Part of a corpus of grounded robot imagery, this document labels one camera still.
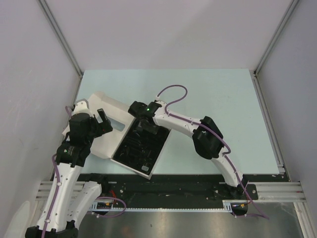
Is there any white box with black tray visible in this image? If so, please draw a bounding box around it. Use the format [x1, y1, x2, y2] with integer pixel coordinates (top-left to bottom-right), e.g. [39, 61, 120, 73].
[62, 91, 170, 179]

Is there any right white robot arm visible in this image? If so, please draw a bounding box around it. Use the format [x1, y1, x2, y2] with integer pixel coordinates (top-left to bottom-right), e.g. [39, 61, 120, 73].
[128, 101, 247, 199]

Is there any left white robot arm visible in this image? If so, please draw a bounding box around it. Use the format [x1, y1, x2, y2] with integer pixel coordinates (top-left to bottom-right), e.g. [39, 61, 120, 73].
[25, 109, 113, 238]

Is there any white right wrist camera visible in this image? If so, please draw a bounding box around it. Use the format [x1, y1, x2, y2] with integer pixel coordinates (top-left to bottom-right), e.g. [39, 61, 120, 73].
[154, 100, 165, 105]

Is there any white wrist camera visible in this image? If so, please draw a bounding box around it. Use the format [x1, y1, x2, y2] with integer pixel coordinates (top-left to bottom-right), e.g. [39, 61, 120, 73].
[154, 100, 165, 105]
[72, 99, 92, 116]

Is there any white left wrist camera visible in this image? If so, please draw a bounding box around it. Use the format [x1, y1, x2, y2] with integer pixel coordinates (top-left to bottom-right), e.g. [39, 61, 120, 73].
[72, 99, 92, 116]

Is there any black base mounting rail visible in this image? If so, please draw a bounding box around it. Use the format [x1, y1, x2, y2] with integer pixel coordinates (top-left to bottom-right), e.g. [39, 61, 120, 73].
[71, 174, 258, 211]

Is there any aluminium frame rail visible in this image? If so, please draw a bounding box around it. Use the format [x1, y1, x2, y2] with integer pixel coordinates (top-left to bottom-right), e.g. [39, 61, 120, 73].
[246, 181, 307, 203]

